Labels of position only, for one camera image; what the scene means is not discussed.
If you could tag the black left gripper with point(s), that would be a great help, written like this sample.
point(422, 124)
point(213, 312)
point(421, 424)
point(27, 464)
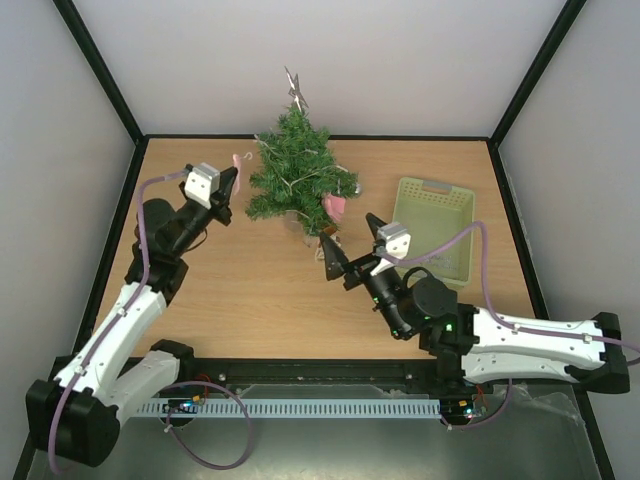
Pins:
point(220, 198)

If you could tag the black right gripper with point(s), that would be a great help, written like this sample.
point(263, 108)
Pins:
point(360, 267)

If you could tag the pink felt bow ornament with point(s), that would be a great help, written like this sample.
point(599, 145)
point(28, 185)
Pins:
point(334, 206)

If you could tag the small green christmas tree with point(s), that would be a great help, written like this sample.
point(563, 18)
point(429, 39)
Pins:
point(300, 175)

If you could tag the green perforated plastic basket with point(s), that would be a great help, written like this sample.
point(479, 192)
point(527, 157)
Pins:
point(434, 212)

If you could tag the silver star ornament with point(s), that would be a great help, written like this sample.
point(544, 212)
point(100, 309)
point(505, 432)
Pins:
point(295, 91)

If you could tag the silver merry christmas sign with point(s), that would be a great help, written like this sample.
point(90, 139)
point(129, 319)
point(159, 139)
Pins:
point(443, 261)

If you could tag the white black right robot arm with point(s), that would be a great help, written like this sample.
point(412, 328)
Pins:
point(475, 344)

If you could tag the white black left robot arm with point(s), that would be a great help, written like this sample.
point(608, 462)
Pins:
point(79, 413)

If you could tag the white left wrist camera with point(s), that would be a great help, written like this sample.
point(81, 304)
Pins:
point(201, 183)

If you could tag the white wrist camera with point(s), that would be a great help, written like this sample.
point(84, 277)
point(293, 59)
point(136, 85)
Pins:
point(393, 242)
point(201, 183)

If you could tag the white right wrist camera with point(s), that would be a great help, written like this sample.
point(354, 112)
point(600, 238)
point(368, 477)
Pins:
point(393, 242)

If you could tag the light blue slotted cable duct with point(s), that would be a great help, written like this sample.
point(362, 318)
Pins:
point(296, 409)

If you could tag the black front mounting rail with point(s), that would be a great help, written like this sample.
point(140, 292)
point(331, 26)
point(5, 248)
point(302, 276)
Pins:
point(346, 371)

